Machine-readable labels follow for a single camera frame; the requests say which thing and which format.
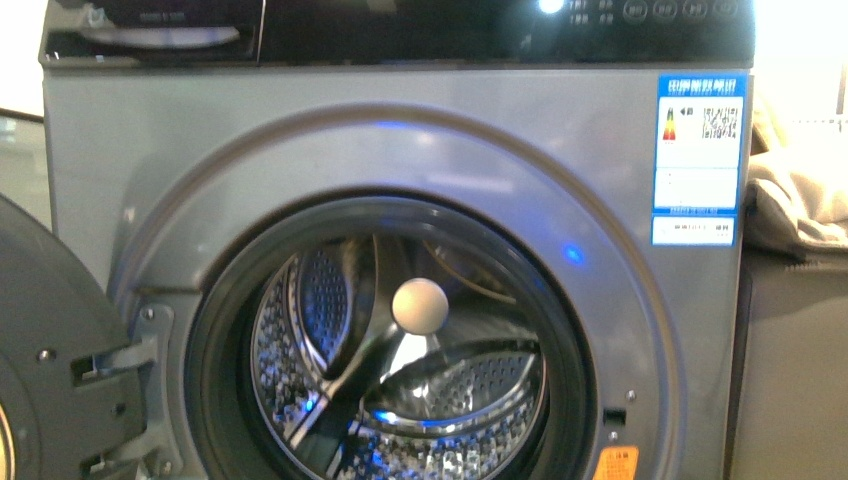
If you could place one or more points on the grey front-load washing machine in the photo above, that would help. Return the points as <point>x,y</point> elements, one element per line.
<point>249,183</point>

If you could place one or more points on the grey washing machine door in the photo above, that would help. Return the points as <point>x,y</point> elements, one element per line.
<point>72,401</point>

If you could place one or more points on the white drum centre knob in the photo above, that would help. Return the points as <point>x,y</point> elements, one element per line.
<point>419,306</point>

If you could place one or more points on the orange warning sticker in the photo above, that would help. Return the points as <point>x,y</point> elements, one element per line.
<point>617,463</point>

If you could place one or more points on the blue energy label sticker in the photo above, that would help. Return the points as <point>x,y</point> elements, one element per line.
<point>700,135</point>

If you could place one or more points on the beige garment pile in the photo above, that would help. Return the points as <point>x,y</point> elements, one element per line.
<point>796,189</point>

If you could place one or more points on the grey side cabinet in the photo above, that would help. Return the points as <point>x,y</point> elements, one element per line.
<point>789,403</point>

